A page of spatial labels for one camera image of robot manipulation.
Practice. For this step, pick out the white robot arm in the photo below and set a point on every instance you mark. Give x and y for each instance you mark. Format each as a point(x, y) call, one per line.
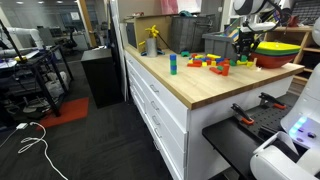
point(306, 100)

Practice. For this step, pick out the brown cardboard box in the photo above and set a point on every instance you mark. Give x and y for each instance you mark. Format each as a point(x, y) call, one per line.
point(140, 23)

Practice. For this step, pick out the green square block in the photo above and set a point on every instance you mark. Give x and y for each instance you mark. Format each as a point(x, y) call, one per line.
point(173, 72)
point(232, 62)
point(173, 62)
point(244, 58)

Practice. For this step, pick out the grey plastic bin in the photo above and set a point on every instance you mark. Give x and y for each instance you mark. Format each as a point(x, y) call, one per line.
point(215, 43)

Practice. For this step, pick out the red long block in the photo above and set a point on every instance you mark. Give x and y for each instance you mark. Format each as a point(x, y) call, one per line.
point(194, 64)

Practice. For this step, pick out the black orange bar clamp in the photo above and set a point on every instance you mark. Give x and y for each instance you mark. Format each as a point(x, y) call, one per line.
point(272, 101)
point(242, 114)

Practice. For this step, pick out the black ribbed panel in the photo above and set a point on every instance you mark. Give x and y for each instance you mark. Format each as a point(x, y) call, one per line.
point(306, 11)

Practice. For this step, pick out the yellow plastic bowl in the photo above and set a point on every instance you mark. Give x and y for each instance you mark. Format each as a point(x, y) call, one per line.
point(278, 46)

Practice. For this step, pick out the red small block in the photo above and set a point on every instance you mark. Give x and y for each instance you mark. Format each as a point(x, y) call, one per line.
point(194, 55)

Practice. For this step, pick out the teal cloth item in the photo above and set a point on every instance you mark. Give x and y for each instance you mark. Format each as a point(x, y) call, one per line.
point(185, 13)

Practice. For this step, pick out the yellow spring clamp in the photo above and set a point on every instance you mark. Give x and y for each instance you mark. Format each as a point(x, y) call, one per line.
point(152, 31)

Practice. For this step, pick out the black frame desk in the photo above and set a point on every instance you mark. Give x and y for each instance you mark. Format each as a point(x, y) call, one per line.
point(43, 83)

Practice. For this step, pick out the wooden blocks cardboard box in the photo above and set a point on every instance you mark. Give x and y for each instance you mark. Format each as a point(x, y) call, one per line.
point(233, 33)

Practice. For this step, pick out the green long block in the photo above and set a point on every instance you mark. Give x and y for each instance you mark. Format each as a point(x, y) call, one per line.
point(220, 68)

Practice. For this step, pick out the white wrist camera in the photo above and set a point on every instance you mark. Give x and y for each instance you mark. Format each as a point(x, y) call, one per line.
point(256, 26)

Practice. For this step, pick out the white plastic clip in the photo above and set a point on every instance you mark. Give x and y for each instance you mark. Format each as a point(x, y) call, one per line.
point(258, 68)

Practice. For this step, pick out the red cylinder block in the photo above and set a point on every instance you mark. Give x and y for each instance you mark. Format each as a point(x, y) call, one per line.
point(225, 69)

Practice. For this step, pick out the yellow cylinder block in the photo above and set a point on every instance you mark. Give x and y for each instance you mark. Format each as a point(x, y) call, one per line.
point(241, 62)

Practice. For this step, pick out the black office chair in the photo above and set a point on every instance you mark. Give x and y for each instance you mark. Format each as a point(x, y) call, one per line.
point(70, 40)

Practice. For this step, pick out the wooden shelf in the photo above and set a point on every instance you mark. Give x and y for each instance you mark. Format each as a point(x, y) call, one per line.
point(300, 29)

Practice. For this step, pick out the yellow small block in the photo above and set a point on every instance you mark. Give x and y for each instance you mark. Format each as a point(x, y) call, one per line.
point(190, 61)
point(250, 63)
point(213, 63)
point(204, 64)
point(199, 56)

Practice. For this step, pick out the white sheet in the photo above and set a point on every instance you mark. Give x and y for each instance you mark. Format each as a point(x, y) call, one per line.
point(188, 5)

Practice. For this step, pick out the red plastic bowl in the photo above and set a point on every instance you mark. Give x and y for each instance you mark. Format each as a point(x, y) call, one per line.
point(273, 61)

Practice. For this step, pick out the black pegboard plate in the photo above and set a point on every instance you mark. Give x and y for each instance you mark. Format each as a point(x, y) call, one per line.
point(266, 120)

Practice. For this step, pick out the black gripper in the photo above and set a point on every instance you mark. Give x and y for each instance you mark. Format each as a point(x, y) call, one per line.
point(246, 39)

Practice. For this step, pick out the wooden post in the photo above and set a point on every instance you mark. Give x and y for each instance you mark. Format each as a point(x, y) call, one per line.
point(86, 23)

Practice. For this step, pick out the white drawer cabinet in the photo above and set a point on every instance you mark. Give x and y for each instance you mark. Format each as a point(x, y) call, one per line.
point(200, 140)

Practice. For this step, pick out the grey fabric storage bin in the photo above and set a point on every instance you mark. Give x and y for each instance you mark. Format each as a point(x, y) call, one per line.
point(186, 33)

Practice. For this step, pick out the green plastic bowl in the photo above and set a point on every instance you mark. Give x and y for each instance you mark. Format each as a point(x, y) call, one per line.
point(278, 52)

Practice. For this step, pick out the pink sheet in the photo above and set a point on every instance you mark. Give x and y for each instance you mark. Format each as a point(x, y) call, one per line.
point(169, 6)

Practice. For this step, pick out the red rectangular block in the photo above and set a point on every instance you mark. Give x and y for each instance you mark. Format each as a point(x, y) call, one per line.
point(215, 70)

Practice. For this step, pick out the silver metal tin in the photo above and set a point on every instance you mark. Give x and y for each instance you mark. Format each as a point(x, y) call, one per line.
point(151, 46)

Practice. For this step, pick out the yellow long block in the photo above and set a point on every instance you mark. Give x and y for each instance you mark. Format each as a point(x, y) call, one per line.
point(213, 56)

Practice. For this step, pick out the red floor mat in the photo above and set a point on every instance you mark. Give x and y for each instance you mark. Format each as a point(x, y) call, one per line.
point(70, 111)

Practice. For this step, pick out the white power adapter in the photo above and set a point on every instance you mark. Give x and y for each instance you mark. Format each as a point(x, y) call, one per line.
point(21, 126)

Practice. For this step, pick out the black cabinet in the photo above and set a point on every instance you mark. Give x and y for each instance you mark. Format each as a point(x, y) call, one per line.
point(101, 80)

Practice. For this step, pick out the robot mounting platform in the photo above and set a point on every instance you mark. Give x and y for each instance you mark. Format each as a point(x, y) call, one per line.
point(226, 143)

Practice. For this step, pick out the blue square block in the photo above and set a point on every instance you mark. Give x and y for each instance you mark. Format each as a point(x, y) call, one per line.
point(173, 67)
point(172, 57)

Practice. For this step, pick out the red object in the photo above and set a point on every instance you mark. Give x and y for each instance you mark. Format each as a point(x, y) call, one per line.
point(293, 20)

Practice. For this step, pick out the natural wood piece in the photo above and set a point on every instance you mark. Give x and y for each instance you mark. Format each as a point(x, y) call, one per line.
point(255, 62)

